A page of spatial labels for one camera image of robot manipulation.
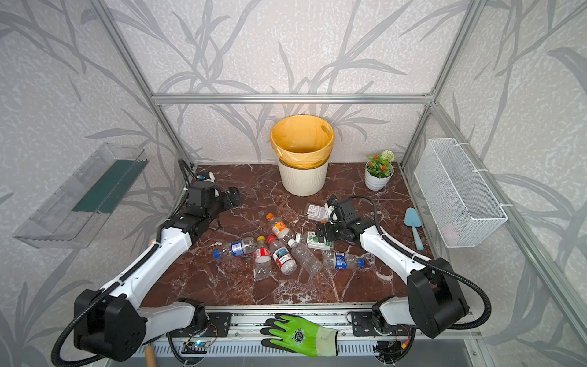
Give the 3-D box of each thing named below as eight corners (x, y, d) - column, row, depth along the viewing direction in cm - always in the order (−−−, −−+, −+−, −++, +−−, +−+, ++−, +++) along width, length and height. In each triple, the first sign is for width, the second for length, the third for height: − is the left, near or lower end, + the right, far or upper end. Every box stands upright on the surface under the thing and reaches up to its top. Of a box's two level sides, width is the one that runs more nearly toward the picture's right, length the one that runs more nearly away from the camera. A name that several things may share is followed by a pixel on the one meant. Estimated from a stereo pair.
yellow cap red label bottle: (255, 281, 85) (252, 276, 80) (256, 242, 95) (254, 236, 90) (271, 279, 85) (269, 274, 81) (270, 241, 95) (268, 234, 91)
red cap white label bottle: (285, 279, 85) (284, 273, 80) (264, 245, 94) (262, 237, 89) (299, 270, 87) (298, 263, 82) (277, 237, 96) (275, 229, 91)
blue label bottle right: (323, 270, 87) (324, 266, 84) (322, 255, 91) (323, 251, 88) (374, 270, 87) (377, 266, 84) (372, 255, 91) (374, 251, 88)
